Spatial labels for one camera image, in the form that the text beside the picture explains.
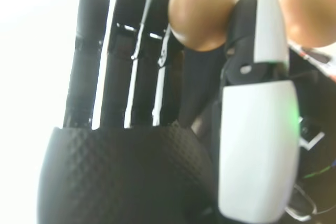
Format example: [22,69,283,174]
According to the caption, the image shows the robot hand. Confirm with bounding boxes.
[36,0,301,224]

